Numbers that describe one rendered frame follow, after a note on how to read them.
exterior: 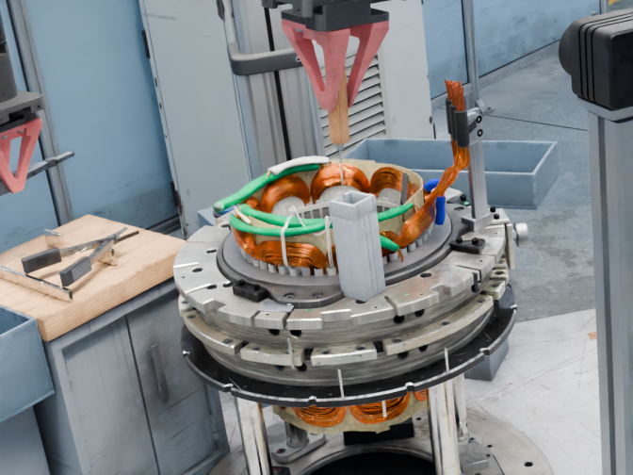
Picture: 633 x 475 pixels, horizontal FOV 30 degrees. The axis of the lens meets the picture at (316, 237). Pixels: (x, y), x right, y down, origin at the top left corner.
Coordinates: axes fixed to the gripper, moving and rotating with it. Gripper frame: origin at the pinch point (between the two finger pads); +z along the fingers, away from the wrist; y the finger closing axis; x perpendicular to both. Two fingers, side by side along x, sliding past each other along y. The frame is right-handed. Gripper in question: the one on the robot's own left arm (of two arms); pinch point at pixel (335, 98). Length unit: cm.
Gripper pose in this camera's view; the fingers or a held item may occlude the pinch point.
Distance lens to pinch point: 97.4
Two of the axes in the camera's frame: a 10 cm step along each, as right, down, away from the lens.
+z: 0.2, 9.3, 3.8
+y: 8.0, -2.4, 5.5
